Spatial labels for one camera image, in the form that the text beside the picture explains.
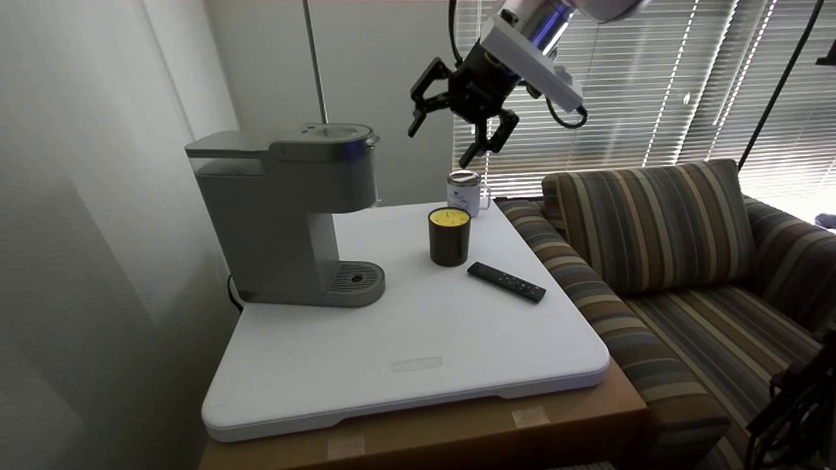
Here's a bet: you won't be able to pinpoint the grey coffee machine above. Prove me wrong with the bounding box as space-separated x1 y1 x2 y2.
184 120 387 308

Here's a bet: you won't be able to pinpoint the thin metal pole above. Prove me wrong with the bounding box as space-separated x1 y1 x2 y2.
300 0 332 126

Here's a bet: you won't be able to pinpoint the black stand pole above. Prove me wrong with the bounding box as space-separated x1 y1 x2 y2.
736 0 828 169

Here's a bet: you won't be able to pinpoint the white plastic board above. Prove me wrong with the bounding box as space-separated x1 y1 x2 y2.
199 200 615 443

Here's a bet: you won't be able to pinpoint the grey coffee machine lid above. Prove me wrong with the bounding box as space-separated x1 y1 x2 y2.
266 120 385 169

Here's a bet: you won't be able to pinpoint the striped sofa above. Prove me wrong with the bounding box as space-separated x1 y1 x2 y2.
493 157 836 470

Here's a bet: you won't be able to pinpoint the black remote control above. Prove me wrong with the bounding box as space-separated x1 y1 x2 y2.
466 261 548 306

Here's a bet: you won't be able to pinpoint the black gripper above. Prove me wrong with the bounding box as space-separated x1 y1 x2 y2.
404 38 528 169

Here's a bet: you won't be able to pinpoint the wooden table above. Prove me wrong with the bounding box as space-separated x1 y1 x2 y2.
197 361 654 470

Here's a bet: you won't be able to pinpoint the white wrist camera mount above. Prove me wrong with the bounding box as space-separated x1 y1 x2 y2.
480 13 587 115

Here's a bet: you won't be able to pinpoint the black metal frame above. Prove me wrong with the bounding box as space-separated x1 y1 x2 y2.
745 341 836 470

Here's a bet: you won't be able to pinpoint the white window blinds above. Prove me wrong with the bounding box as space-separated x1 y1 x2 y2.
453 0 836 221

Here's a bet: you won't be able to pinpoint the white mug metal rim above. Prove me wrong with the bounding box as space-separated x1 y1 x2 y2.
445 167 493 217

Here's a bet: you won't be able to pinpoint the dark jar yellow candle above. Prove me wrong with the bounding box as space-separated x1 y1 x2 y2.
426 203 472 268

